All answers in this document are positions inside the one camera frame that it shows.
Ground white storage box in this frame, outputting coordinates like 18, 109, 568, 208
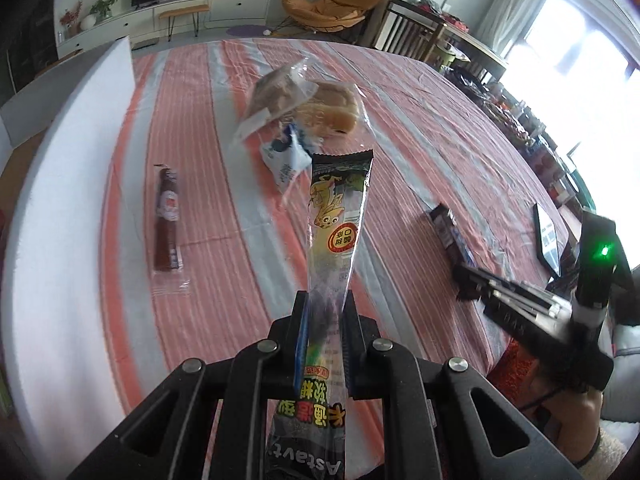
0, 35, 146, 466

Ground clear bag of brown cakes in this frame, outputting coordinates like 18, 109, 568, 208
231, 57, 321, 148

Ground leafy potted plant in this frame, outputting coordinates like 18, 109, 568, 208
90, 0, 121, 23

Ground orange fleece clothing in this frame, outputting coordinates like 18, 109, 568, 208
487, 337, 546, 401

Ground black tall cabinet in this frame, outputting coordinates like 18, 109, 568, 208
0, 0, 61, 96

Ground black chocolate bar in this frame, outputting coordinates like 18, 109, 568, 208
429, 203, 476, 266

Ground white television cabinet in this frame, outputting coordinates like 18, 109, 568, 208
55, 0, 273, 58

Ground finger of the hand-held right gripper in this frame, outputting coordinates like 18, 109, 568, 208
452, 263, 556, 306
482, 287, 563, 321

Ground long black snack packet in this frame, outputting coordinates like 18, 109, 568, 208
265, 147, 376, 480

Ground dark wooden side table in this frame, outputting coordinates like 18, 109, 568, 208
375, 0, 508, 81

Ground red flowers in vase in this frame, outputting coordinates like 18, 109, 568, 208
60, 1, 83, 38

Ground wooden stool with metal legs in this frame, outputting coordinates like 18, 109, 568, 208
159, 3, 211, 41

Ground purple floor mat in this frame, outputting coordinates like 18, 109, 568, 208
227, 24, 273, 38

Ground white sheer curtain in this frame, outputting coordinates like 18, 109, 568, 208
475, 0, 538, 53

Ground clear bag of yellow bread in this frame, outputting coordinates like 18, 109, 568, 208
295, 80, 371, 146

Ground brown sausage stick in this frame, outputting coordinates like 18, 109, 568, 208
151, 162, 191, 295

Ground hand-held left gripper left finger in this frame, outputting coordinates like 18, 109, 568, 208
67, 290, 308, 480

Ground black smartphone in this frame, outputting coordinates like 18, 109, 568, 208
532, 202, 563, 278

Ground white and blue snack packet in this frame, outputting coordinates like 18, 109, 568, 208
261, 125, 321, 196

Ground pile of clothes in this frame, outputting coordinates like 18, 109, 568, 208
415, 0, 453, 18

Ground row of jars and cans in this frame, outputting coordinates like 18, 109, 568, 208
440, 65, 591, 206

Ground person's right forearm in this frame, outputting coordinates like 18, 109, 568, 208
530, 370, 606, 466

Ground bright window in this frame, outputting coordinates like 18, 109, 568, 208
500, 0, 640, 221

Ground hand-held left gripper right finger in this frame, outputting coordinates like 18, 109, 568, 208
340, 290, 583, 480

